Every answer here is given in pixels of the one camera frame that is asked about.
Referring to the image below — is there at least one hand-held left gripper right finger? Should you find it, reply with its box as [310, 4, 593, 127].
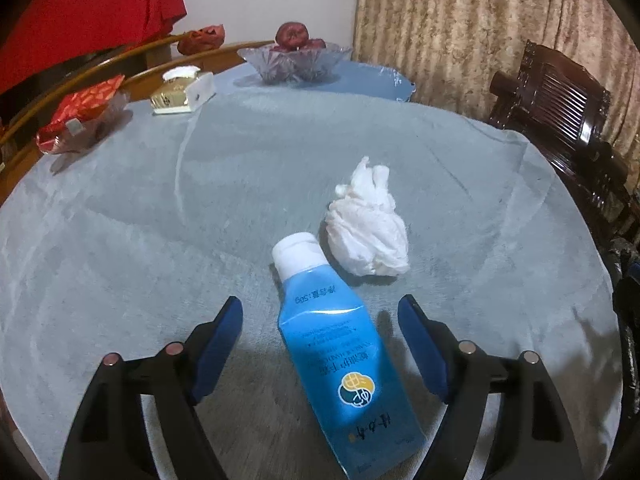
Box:
[397, 294, 583, 480]

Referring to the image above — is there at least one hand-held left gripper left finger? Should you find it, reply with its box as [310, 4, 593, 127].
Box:
[59, 296, 244, 480]

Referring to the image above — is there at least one blue tube with white cap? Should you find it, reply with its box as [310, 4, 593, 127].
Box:
[271, 232, 428, 480]

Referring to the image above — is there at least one white crumpled tissue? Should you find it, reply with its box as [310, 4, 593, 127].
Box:
[325, 156, 410, 277]

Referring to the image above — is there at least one grey-blue tablecloth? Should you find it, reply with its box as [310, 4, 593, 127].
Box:
[0, 87, 623, 480]

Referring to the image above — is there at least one gold tissue box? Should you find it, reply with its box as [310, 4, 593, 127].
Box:
[150, 65, 217, 115]

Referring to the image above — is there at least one blue patterned cloth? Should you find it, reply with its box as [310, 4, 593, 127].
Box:
[215, 60, 417, 104]

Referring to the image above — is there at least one red foil packet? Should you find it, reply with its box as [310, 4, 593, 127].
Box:
[36, 74, 132, 156]

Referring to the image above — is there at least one dark wooden armchair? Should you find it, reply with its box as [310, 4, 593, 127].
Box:
[487, 40, 640, 243]

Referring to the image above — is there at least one light wooden sideboard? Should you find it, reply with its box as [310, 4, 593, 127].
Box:
[0, 35, 273, 201]

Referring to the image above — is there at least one glass fruit bowl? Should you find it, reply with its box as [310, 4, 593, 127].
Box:
[236, 44, 354, 86]

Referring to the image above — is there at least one red-brown ornament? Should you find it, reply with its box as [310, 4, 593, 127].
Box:
[177, 23, 226, 56]

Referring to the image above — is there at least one beige patterned curtain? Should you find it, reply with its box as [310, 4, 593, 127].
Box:
[352, 0, 640, 161]

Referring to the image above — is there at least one red cloth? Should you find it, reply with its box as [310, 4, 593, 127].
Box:
[0, 0, 188, 96]

